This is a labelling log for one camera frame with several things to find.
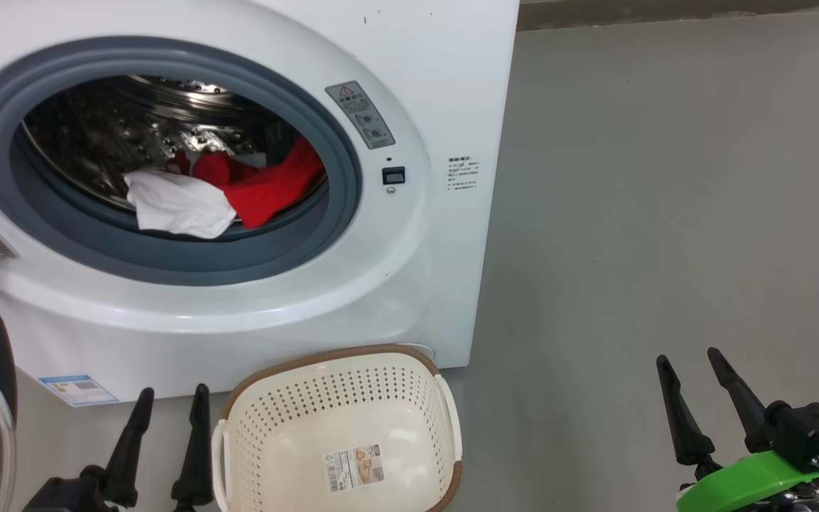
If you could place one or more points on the black door latch socket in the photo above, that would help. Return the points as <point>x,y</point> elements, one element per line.
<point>394,176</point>

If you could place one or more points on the grey wall baseboard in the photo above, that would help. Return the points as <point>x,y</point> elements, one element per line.
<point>665,13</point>

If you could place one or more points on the red cloth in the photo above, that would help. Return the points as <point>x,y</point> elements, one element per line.
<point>274,188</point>

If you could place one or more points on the grey rubber door gasket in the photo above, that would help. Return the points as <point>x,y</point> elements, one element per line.
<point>239,256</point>

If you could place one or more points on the blue energy label sticker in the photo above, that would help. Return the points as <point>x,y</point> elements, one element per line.
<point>79,390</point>

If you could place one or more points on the small printed text sticker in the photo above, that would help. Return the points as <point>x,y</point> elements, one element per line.
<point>463,174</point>

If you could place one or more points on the grey warning label sticker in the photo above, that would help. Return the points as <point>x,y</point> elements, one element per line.
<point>361,114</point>

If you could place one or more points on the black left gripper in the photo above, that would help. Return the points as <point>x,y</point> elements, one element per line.
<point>68,498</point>

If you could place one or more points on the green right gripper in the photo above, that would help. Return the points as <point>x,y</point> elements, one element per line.
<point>736,487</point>

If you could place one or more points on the stainless steel washing machine drum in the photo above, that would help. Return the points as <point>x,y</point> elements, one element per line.
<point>111,128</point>

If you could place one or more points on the paper product label sticker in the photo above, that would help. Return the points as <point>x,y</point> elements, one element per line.
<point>354,466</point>

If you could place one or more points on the cream perforated laundry basket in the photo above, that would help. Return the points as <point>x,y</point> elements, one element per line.
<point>338,398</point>

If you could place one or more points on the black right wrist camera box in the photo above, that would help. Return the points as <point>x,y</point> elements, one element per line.
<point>811,430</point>

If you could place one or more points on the white cloth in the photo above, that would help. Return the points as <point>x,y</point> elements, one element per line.
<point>178,206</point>

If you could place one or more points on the white front-load washing machine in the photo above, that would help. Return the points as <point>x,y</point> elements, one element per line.
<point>445,284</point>

